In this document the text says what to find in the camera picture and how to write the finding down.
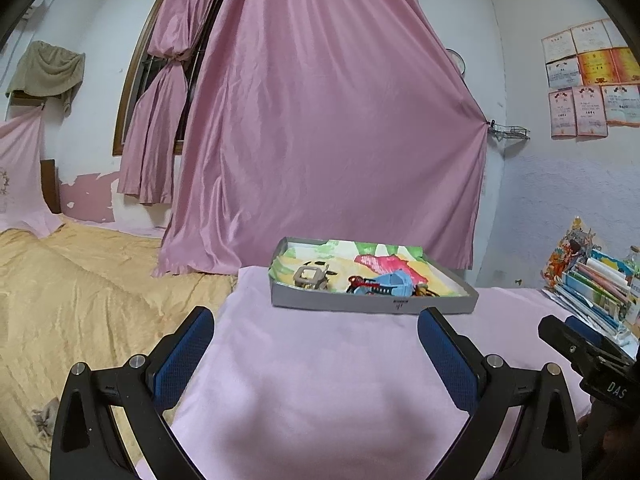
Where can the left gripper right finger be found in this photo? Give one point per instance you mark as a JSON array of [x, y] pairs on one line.
[[543, 443]]

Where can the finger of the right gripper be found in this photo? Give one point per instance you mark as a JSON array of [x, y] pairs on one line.
[[599, 341], [582, 355]]

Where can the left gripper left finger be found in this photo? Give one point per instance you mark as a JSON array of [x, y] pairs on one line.
[[87, 443]]

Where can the brown hair tie yellow bead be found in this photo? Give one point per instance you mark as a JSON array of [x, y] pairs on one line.
[[422, 290]]

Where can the right hand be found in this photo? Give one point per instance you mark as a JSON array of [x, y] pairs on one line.
[[609, 442]]

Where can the stack of books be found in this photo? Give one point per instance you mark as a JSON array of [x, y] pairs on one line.
[[598, 293]]

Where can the grey tray box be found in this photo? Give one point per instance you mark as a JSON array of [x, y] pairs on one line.
[[290, 297]]

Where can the yellow bedspread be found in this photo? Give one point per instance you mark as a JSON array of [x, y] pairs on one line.
[[81, 294]]

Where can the pink table cloth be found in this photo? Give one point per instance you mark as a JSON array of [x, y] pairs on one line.
[[293, 394]]

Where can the blue smart watch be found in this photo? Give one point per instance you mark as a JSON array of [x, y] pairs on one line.
[[396, 284]]

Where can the pink cloth on headboard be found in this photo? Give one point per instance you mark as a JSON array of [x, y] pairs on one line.
[[22, 203]]

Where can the colourful cartoon towel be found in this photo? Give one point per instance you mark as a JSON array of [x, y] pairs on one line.
[[353, 261]]

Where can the wooden headboard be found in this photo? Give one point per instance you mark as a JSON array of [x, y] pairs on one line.
[[49, 185]]

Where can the beige claw hair clip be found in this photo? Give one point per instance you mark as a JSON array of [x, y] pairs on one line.
[[313, 275]]

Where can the large pink curtain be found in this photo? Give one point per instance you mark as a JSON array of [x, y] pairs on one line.
[[326, 119]]

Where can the olive green hanging cloth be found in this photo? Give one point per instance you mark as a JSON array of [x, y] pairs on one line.
[[48, 71]]

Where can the wire wall rack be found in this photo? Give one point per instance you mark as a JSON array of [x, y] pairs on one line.
[[503, 132]]

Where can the certificates on wall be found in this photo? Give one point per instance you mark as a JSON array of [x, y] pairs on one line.
[[593, 81]]

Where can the wooden window frame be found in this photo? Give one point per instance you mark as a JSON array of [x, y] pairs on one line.
[[143, 67]]

